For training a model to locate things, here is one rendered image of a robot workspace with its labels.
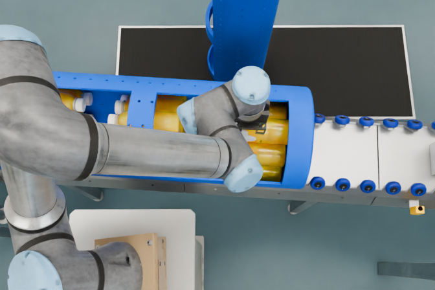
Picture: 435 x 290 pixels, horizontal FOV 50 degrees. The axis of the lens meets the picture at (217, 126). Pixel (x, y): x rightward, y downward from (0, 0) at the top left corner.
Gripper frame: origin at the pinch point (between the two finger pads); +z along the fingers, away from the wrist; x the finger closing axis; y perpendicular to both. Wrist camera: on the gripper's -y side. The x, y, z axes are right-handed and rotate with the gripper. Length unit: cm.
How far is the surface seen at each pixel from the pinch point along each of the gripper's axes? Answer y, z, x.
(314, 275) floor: 45, 114, -39
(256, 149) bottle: 6.0, 1.4, -5.0
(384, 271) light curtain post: 75, 106, -35
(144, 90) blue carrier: -24.1, -6.7, 6.6
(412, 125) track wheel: 55, 17, 9
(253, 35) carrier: 6, 43, 49
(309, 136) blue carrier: 18.5, -8.0, -3.2
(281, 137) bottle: 12.2, -2.1, -2.3
